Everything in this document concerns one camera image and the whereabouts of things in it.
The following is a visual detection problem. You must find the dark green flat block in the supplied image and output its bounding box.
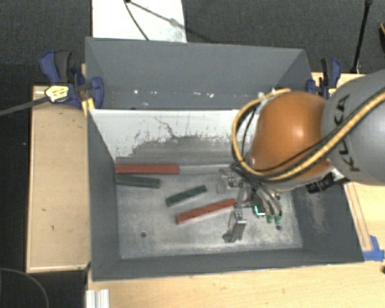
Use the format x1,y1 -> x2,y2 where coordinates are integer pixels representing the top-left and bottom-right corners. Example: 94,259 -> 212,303
115,175 -> 162,190
165,184 -> 209,208

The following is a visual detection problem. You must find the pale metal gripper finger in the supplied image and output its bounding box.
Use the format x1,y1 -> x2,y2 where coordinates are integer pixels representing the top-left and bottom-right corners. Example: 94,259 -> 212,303
222,209 -> 248,244
216,167 -> 242,195

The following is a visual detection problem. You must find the red-brown flat block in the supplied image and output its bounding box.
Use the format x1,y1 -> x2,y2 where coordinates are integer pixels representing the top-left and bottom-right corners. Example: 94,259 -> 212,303
175,198 -> 237,225
114,163 -> 181,176

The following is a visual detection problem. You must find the grey metal bin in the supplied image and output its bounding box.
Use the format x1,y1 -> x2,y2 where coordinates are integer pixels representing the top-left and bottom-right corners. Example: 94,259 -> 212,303
84,36 -> 365,282

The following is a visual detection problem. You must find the pale wood board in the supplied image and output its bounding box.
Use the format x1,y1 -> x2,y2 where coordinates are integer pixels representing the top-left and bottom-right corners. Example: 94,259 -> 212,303
25,85 -> 92,274

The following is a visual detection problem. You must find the black cylinder on white bracket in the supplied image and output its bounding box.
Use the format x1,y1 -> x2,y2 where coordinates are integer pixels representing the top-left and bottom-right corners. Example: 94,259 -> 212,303
306,169 -> 347,194

